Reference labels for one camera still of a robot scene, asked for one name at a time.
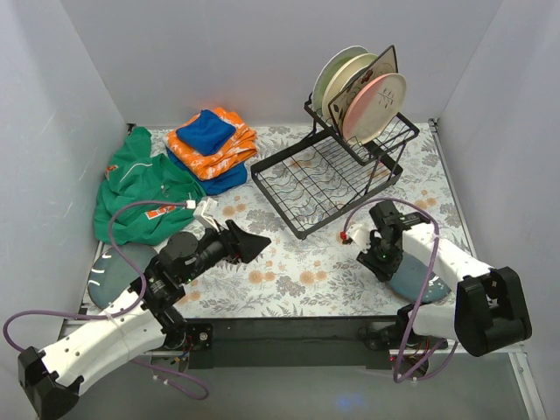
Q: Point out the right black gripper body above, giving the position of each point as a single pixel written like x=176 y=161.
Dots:
x=376 y=261

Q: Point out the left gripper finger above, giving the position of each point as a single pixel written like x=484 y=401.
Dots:
x=245 y=242
x=246 y=255

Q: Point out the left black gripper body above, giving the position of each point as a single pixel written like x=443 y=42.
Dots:
x=231 y=241

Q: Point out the blue glazed plate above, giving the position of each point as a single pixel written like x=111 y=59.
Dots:
x=111 y=274
x=409 y=278

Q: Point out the pink and cream round plate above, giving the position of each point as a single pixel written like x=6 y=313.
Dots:
x=373 y=108

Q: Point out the cream and green round plate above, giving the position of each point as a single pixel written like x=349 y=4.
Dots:
x=342 y=76

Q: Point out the square floral plate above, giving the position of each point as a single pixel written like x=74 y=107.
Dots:
x=386 y=63

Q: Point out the white scalloped plate front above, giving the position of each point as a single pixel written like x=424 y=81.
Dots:
x=329 y=70

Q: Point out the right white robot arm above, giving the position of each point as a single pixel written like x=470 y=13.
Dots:
x=460 y=298

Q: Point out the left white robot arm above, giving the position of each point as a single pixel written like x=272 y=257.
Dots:
x=142 y=318

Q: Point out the floral patterned table mat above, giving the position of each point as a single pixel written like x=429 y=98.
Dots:
x=319 y=275

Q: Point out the blue cloth bottom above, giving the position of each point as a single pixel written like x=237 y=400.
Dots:
x=236 y=176

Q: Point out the orange patterned cloth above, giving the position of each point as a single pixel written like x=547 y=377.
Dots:
x=239 y=148

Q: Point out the green jacket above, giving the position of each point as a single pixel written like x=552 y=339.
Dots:
x=134 y=174

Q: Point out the blue folded towel top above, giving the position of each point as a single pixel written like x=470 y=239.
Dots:
x=207 y=133

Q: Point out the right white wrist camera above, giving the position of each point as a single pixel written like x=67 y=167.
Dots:
x=358 y=235

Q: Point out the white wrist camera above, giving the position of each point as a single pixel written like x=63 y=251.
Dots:
x=358 y=235
x=203 y=212

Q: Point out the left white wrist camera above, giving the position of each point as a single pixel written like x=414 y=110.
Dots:
x=203 y=212

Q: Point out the black wire dish rack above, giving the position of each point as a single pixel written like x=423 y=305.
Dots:
x=322 y=177

